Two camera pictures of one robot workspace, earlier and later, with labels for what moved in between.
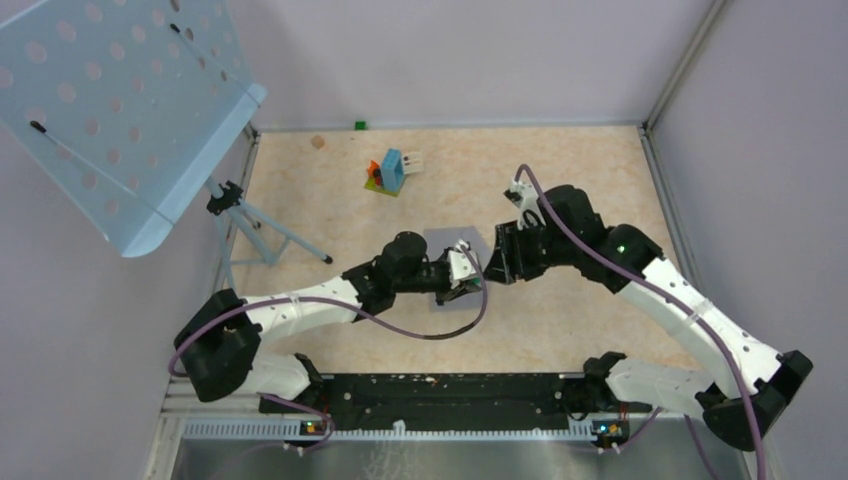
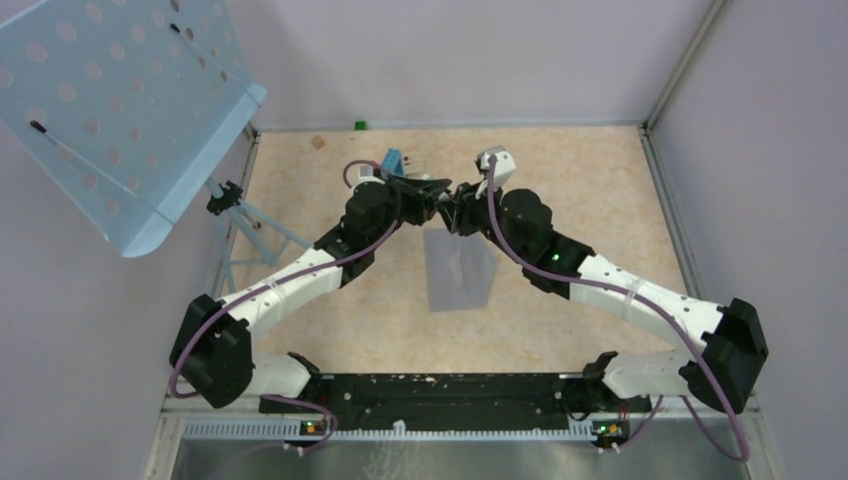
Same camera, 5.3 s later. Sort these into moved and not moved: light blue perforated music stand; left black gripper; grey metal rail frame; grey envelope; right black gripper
Moved: left black gripper; right black gripper
Not moved: grey envelope; light blue perforated music stand; grey metal rail frame
